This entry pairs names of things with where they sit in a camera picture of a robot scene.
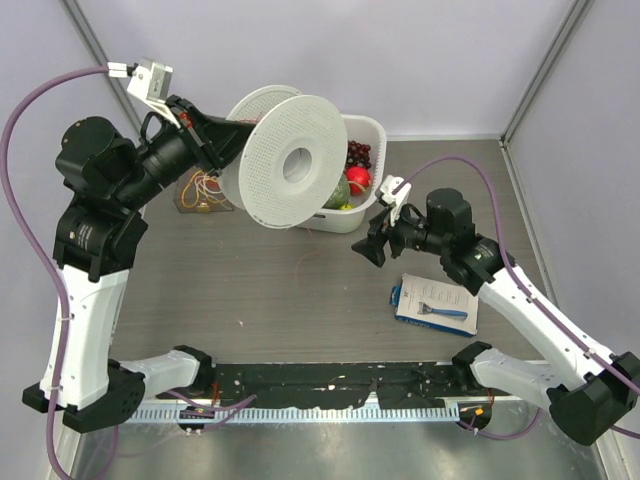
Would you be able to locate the green netted melon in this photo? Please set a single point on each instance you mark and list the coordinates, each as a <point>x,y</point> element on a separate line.
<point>340,195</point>

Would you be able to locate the white plastic fruit basket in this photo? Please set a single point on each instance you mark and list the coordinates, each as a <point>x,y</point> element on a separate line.
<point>363,130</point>

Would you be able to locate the red apple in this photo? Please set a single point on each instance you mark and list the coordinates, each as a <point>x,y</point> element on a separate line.
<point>359,180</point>

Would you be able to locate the dark red grape bunch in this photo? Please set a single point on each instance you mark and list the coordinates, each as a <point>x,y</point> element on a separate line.
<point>358,155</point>

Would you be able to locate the clear plastic cable box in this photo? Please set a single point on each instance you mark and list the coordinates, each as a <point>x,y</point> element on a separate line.
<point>198,192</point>

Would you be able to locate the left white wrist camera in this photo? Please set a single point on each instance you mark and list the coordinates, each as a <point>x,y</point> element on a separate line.
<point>149,82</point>

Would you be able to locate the aluminium frame post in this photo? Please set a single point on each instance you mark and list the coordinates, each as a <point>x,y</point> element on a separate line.
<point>569,26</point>
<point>98,54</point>

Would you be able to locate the left aluminium frame post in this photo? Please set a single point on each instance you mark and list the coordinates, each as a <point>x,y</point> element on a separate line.
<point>98,54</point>

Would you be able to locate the right aluminium frame post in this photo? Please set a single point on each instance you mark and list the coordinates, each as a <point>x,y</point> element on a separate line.
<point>569,26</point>

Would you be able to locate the blue razor package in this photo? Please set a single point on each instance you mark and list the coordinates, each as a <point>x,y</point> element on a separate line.
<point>436,305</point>

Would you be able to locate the white perforated cable spool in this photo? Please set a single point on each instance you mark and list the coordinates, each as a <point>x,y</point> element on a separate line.
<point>293,159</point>

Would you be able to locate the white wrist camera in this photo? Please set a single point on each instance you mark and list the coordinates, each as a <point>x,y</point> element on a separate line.
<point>393,194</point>
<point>149,82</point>

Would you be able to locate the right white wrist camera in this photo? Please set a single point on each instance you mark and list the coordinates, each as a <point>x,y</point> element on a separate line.
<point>393,194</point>

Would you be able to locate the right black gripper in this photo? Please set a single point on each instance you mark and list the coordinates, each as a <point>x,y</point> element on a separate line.
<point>373,245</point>

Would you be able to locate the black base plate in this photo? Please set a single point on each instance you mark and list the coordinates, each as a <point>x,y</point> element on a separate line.
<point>326,386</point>

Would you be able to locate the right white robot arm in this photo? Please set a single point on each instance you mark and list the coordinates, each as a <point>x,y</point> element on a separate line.
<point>584,386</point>

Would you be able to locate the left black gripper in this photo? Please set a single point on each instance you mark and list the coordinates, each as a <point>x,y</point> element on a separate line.
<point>216,140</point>

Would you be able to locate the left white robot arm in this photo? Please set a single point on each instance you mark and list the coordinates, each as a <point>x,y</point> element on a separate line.
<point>112,178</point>

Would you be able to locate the white slotted cable duct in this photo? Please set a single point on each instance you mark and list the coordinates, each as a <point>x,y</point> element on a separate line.
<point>176,412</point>

